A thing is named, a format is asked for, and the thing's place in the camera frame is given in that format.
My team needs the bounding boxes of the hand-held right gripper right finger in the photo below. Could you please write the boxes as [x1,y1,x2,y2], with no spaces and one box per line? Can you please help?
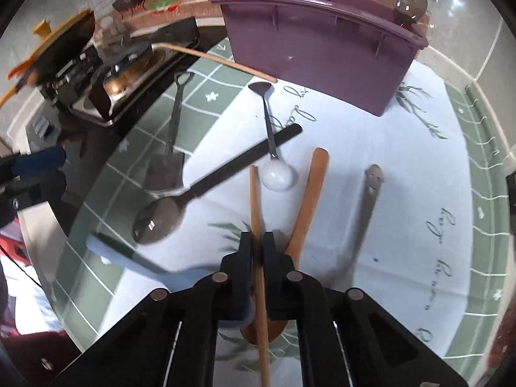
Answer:
[262,231,470,387]

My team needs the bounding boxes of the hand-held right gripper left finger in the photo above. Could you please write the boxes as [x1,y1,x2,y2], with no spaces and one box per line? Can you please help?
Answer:
[52,231,255,387]

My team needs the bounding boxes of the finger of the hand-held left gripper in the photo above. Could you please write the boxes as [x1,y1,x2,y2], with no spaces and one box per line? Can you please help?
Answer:
[0,170,68,228]
[8,146,67,181]

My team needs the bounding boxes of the wooden chopstick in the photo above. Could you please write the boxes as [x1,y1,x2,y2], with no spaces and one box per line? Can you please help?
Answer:
[154,42,278,84]
[249,165,272,387]

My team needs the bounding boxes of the wooden spoon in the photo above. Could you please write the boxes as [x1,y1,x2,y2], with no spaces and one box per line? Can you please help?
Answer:
[239,147,331,346]

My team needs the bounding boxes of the purple plastic bin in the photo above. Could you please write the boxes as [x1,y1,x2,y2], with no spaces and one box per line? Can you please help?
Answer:
[209,0,429,118]

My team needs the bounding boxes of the gas stove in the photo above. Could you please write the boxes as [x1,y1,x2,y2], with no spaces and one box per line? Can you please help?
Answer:
[39,17,202,125]

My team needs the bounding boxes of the shovel-shaped metal spoon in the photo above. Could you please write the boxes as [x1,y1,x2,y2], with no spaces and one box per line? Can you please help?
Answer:
[144,72,190,193]

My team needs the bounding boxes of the dark red cloth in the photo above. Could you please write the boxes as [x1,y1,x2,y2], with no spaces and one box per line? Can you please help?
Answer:
[0,226,87,375]

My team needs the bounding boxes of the green and white tablecloth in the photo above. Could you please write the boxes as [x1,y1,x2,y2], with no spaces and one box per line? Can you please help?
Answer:
[52,35,513,372]

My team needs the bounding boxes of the clear wine glass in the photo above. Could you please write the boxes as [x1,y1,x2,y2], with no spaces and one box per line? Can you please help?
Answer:
[394,0,430,25]

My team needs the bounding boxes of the white-headed metal-handled spoon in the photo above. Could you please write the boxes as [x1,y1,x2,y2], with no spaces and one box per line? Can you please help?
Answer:
[248,82,298,192]

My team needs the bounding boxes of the black-handled metal spoon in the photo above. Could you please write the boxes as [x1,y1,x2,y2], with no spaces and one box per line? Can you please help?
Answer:
[132,124,303,245]

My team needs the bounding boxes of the blue-handled utensil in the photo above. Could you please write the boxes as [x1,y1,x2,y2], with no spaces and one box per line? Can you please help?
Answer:
[86,233,222,289]

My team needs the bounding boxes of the yellow-handled wok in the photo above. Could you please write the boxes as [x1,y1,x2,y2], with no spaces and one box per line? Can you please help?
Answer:
[0,8,97,106]

